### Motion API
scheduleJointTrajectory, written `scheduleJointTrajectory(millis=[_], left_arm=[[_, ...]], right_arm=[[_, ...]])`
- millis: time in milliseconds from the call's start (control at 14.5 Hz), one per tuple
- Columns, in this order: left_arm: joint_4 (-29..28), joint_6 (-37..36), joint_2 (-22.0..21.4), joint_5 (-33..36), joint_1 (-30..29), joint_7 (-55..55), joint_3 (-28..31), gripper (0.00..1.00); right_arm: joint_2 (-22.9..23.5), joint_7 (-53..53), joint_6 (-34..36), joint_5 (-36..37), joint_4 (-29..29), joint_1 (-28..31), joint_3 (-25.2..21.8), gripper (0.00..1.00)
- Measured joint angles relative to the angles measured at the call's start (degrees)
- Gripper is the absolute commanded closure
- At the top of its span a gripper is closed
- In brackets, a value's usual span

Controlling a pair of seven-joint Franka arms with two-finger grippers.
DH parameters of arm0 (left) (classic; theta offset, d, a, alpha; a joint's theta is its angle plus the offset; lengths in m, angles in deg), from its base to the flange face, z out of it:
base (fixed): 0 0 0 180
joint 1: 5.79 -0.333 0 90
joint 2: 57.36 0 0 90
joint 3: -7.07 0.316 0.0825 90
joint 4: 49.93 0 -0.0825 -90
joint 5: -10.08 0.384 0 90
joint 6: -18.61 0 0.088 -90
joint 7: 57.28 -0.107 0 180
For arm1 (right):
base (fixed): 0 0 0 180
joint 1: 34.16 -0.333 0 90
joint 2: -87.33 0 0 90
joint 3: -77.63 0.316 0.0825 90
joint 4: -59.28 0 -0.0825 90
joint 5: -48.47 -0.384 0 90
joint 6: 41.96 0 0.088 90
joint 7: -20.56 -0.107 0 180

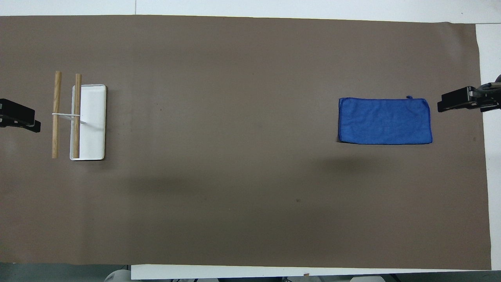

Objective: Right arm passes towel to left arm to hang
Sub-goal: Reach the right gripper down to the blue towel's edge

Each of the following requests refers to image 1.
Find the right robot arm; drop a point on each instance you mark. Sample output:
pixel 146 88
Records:
pixel 366 279

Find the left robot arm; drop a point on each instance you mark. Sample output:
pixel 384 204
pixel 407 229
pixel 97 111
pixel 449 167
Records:
pixel 117 275

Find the white towel rack wooden bars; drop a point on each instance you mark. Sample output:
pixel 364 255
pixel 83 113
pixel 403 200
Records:
pixel 89 121

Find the blue towel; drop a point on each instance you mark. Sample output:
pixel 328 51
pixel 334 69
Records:
pixel 385 120

